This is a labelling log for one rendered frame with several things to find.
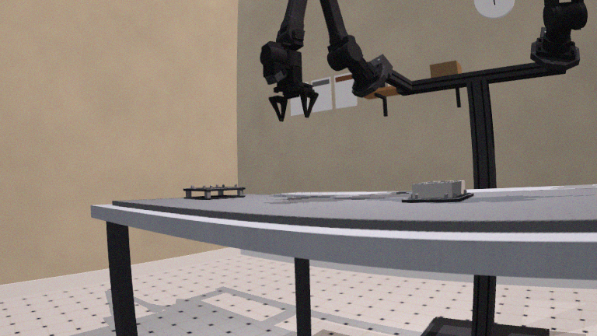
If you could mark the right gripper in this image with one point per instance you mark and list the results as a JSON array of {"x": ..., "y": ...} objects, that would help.
[{"x": 300, "y": 89}]

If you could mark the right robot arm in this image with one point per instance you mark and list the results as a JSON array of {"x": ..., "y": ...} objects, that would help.
[{"x": 343, "y": 51}]

